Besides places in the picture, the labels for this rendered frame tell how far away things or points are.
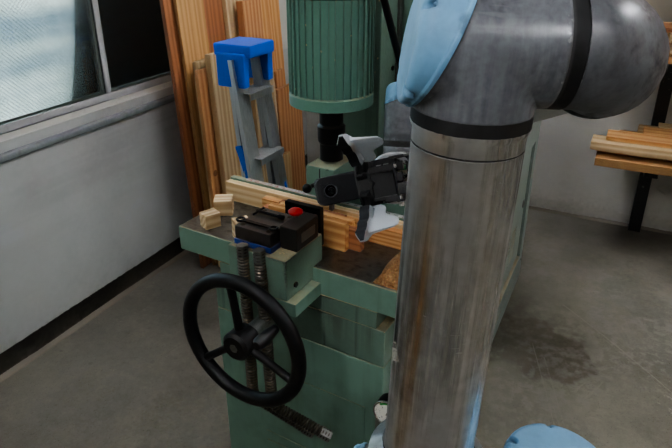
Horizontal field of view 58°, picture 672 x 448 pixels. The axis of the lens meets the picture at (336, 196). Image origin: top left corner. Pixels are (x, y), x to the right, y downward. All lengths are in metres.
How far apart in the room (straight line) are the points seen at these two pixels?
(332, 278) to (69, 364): 1.58
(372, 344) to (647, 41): 0.85
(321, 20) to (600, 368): 1.85
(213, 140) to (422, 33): 2.29
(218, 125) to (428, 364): 2.17
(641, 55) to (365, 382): 0.94
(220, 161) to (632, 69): 2.36
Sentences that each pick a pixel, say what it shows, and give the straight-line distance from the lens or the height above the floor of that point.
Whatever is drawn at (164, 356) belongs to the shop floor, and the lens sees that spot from 2.53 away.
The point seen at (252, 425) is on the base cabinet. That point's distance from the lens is 1.65.
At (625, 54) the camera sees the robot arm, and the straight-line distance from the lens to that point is 0.57.
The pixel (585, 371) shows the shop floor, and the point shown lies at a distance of 2.55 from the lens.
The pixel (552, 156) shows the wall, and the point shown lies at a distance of 3.66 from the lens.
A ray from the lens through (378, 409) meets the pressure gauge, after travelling 1.27.
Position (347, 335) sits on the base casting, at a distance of 1.28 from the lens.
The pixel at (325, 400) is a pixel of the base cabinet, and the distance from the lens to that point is 1.43.
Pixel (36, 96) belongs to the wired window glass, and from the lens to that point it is 2.54.
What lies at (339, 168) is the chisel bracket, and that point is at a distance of 1.28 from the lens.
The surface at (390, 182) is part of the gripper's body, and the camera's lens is 0.92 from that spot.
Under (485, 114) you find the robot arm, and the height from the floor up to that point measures 1.39.
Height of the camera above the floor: 1.54
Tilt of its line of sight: 24 degrees down
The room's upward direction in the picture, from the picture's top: straight up
